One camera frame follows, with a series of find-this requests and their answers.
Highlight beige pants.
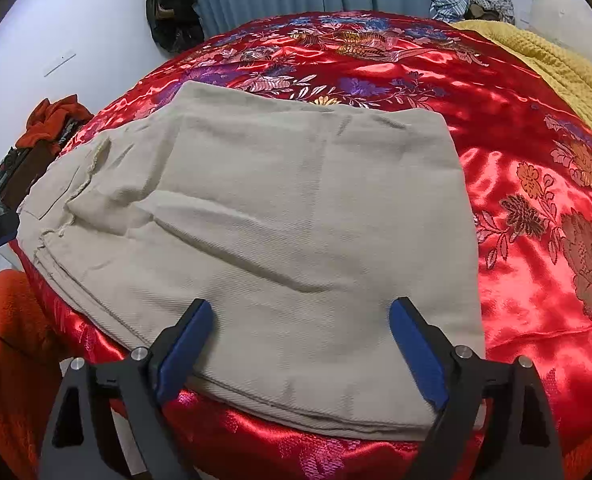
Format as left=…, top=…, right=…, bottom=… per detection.
left=16, top=80, right=487, bottom=442

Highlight red floral satin blanket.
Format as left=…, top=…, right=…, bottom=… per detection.
left=8, top=10, right=592, bottom=480

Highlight cream padded headboard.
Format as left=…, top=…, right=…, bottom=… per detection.
left=522, top=0, right=592, bottom=54

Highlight striped clothes pile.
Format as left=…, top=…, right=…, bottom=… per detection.
left=429, top=0, right=517, bottom=25

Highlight yellow dotted quilt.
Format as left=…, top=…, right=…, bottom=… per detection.
left=448, top=19, right=592, bottom=162

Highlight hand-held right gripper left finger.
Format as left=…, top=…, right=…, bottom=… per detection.
left=38, top=298, right=214, bottom=480

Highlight black hanging clothes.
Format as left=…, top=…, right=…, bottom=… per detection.
left=145, top=0, right=206, bottom=54

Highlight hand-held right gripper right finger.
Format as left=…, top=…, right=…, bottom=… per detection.
left=389, top=296, right=564, bottom=480

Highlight orange fleece clothing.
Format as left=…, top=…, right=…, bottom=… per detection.
left=0, top=269, right=69, bottom=480

